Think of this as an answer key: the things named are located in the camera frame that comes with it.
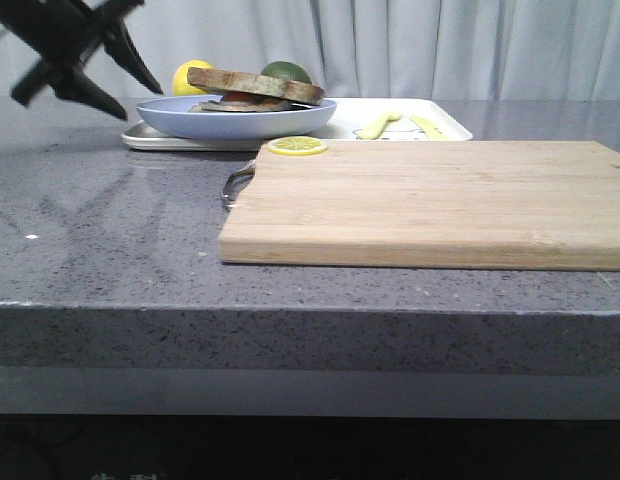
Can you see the cream rectangular tray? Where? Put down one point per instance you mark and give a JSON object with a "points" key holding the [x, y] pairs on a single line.
{"points": [[350, 116]]}

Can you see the yellow plastic fork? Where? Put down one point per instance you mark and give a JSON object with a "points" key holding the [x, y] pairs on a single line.
{"points": [[375, 128]]}

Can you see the fried egg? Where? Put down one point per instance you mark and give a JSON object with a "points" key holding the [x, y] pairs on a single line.
{"points": [[241, 98]]}

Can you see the wooden cutting board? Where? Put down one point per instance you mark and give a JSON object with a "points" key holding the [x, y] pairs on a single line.
{"points": [[523, 205]]}

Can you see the lemon slice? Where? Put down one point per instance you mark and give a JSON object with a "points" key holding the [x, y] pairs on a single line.
{"points": [[297, 146]]}

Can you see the white curtain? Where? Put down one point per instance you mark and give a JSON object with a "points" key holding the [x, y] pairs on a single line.
{"points": [[444, 50]]}

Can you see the light blue round plate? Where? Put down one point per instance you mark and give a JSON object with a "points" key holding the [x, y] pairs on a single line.
{"points": [[173, 116]]}

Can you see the yellow lemon rear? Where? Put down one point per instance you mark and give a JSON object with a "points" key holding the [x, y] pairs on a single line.
{"points": [[180, 83]]}

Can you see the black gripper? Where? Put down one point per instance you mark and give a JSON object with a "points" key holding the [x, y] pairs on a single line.
{"points": [[66, 34]]}

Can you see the metal cutting board handle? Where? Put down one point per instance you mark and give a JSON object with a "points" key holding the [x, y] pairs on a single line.
{"points": [[230, 190]]}

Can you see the green lime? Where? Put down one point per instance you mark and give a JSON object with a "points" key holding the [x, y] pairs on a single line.
{"points": [[286, 70]]}

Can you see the yellow plastic knife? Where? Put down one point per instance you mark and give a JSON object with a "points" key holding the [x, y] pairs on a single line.
{"points": [[431, 130]]}

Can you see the bread slice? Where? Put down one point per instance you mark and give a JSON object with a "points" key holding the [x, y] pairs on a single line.
{"points": [[241, 107], [222, 81]]}

